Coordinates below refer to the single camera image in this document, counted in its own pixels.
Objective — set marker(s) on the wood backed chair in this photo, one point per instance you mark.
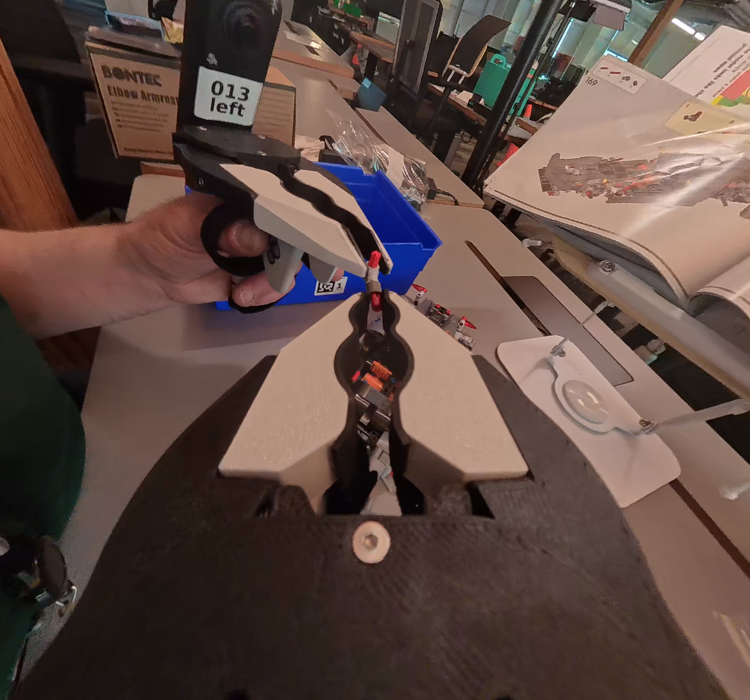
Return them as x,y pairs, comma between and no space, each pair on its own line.
477,43

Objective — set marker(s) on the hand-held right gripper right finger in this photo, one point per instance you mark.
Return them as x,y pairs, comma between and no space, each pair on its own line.
463,413

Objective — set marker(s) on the pile of clear plastic bags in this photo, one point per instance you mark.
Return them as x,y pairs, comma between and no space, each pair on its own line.
357,149

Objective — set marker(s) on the lego car model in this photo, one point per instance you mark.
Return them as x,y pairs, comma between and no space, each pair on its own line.
448,319

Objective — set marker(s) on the brown cardboard box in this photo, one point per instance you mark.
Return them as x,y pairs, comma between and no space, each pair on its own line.
135,108

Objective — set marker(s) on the small blue box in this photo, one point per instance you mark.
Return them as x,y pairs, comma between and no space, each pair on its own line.
369,96

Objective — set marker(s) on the studio light panel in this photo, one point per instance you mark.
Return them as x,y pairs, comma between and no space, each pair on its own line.
603,8

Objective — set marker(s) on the black pole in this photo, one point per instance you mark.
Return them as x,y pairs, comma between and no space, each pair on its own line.
527,55

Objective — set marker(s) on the person's left forearm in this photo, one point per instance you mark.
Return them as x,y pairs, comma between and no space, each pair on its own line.
58,278

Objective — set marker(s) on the red and grey lego piece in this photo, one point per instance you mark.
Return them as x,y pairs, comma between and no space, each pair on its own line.
373,260

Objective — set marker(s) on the black mesh office chair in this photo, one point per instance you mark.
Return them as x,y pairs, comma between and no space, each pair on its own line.
416,31

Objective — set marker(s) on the green plastic container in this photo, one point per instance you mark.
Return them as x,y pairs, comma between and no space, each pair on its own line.
498,81

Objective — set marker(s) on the black power adapter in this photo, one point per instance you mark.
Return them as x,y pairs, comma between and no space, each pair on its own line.
433,190

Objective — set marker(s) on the blue bin with white tag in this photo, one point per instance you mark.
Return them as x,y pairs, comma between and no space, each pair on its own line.
398,231

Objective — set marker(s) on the lego instruction booklet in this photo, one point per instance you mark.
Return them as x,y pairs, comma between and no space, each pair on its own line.
615,143

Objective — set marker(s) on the white book stand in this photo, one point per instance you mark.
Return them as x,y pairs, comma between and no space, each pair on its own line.
527,371

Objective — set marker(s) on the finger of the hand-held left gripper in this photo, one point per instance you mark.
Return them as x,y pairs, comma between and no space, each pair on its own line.
304,225
337,190

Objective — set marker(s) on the orange traffic cone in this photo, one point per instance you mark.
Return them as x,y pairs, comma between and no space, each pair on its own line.
510,153

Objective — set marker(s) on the person's left hand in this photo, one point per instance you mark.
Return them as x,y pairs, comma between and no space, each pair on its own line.
170,254

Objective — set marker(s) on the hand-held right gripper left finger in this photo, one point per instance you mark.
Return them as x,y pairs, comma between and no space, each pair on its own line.
287,413

